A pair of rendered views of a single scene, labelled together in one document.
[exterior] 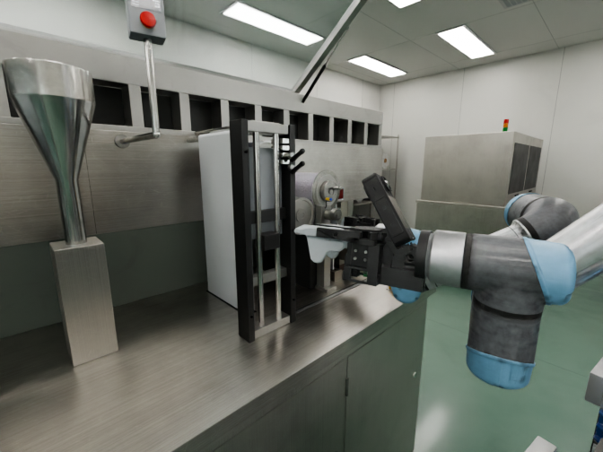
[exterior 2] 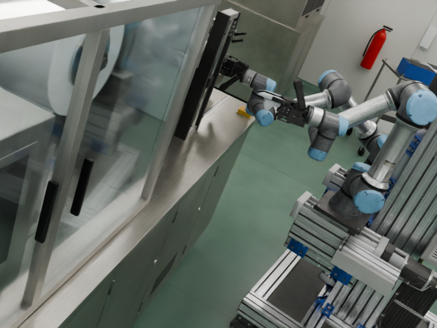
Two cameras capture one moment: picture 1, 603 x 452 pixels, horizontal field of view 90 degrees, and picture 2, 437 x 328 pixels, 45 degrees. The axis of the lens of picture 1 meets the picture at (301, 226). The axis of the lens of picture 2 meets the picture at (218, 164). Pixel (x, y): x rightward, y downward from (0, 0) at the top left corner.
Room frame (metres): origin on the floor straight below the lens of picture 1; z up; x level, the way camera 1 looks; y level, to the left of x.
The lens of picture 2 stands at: (-1.00, 1.18, 1.84)
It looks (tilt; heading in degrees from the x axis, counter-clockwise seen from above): 26 degrees down; 323
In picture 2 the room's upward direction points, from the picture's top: 22 degrees clockwise
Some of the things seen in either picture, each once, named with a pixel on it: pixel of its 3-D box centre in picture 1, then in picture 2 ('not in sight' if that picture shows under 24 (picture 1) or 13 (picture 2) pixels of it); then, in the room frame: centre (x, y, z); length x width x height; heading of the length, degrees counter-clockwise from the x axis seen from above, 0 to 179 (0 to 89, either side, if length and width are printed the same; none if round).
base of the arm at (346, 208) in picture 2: not in sight; (348, 200); (0.35, -0.56, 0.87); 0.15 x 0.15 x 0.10
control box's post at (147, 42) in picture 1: (152, 88); not in sight; (0.73, 0.34, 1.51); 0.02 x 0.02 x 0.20
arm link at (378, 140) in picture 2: not in sight; (384, 150); (0.63, -0.97, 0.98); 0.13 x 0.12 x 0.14; 166
